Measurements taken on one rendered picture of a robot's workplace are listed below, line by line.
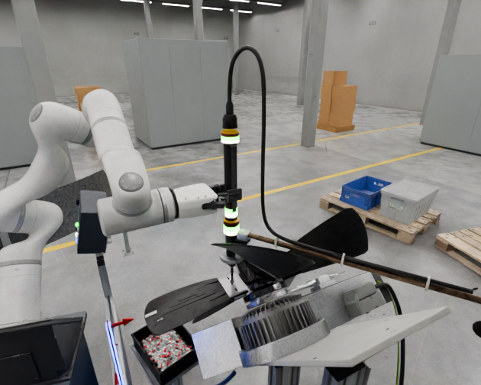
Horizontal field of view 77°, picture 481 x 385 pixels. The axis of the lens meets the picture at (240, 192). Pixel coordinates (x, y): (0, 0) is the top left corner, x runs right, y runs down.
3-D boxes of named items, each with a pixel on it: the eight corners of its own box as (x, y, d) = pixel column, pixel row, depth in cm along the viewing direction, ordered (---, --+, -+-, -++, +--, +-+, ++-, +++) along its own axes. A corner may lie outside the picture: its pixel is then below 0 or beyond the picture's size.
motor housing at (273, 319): (301, 336, 101) (285, 297, 106) (339, 330, 82) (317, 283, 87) (239, 364, 91) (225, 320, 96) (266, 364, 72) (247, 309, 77)
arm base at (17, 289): (-43, 338, 83) (-35, 270, 89) (4, 331, 100) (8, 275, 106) (30, 324, 85) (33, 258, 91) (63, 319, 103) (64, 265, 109)
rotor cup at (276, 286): (297, 283, 92) (281, 244, 97) (263, 294, 83) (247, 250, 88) (268, 296, 102) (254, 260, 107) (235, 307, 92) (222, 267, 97)
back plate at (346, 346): (323, 325, 121) (321, 321, 122) (490, 289, 64) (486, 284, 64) (197, 382, 99) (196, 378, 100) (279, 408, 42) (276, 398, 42)
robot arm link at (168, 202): (157, 214, 76) (169, 211, 77) (166, 229, 69) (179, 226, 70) (153, 182, 73) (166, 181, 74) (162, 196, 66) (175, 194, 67)
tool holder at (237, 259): (254, 256, 87) (254, 227, 83) (243, 270, 81) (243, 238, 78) (227, 247, 91) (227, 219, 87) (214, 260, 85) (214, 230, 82)
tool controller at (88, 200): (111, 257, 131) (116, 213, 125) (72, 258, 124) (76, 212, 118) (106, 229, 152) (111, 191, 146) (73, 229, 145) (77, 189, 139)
